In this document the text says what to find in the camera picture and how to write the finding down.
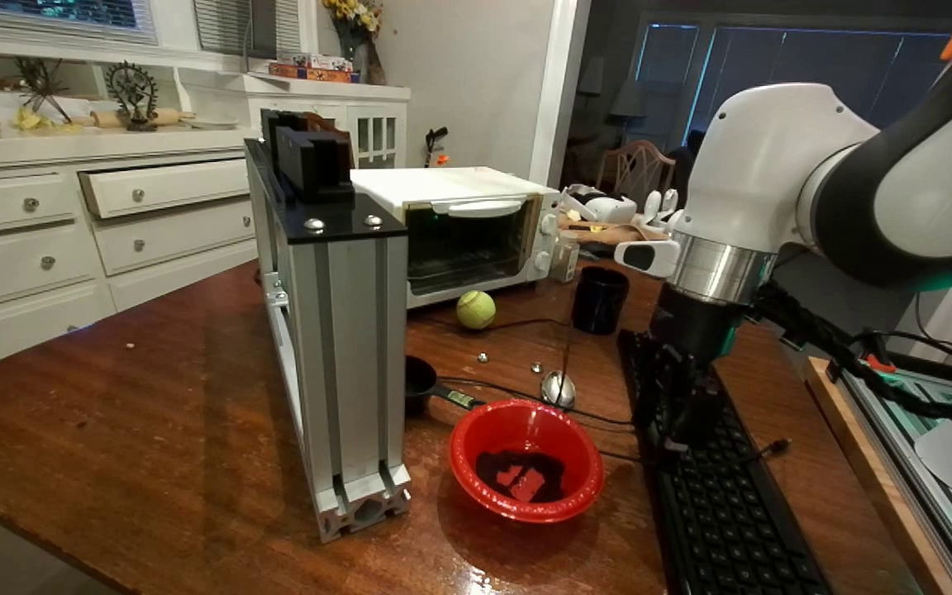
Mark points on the black computer keyboard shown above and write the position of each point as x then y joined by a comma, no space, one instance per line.
720,517

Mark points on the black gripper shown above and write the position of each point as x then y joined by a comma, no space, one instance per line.
693,330

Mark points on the wooden chair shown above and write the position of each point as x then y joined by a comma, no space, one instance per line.
635,168

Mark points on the white glass door cabinet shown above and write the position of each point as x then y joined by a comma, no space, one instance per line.
378,132

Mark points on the white drawer dresser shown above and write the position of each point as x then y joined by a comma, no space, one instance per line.
14,264

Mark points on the silver metal spoon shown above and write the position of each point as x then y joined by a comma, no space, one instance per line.
556,388

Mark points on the aluminium robot mount platform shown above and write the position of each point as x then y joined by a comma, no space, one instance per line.
939,517

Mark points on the vase with yellow flowers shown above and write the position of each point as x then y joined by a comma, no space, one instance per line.
357,50

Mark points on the white toaster oven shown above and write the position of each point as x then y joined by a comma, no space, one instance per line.
444,187

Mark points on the black mug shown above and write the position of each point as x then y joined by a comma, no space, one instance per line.
600,299

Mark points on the red plastic bowl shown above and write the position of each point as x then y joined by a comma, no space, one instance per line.
476,440

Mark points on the wooden base board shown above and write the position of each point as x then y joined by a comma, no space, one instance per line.
860,464

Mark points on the yellow-green tennis ball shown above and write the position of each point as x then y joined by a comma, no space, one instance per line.
476,307

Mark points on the aluminium profile frame stand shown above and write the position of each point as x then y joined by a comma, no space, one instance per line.
332,330

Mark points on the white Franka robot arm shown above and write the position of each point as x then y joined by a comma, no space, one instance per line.
763,165

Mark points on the black measuring cup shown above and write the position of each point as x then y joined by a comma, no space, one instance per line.
417,385

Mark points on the black camera box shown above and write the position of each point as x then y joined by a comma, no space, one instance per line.
316,158

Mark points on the dark round statue ornament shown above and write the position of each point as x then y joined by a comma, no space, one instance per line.
134,96

